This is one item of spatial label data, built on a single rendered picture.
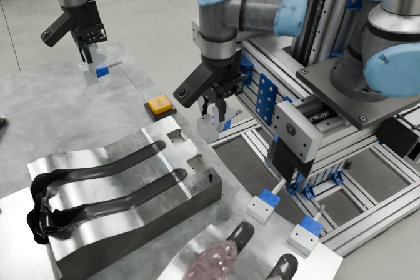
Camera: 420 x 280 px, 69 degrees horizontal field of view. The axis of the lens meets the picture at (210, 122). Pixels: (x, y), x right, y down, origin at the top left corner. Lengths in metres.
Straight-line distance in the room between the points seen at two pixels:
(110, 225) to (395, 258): 1.45
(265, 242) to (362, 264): 1.08
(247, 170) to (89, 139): 0.87
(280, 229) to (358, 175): 1.06
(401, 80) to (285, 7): 0.23
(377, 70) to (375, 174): 1.25
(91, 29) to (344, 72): 0.66
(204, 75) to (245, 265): 0.40
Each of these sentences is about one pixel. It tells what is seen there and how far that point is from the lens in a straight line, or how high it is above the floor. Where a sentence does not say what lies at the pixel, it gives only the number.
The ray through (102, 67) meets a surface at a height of 0.94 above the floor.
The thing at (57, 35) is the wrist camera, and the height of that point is 1.08.
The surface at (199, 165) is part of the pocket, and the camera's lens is 0.79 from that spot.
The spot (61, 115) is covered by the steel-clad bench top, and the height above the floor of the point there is 0.80.
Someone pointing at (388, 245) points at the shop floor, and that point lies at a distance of 1.85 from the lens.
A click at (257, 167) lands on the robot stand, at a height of 0.21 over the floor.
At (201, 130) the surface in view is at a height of 0.93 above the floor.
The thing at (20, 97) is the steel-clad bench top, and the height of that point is 0.80.
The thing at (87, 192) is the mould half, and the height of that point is 0.92.
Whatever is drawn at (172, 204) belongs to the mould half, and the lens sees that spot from 0.71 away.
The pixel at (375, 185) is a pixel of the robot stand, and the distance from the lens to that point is 1.74.
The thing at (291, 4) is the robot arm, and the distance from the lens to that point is 0.56.
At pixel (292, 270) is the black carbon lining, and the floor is 0.85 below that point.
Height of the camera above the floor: 1.50
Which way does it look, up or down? 46 degrees down
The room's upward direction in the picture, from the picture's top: straight up
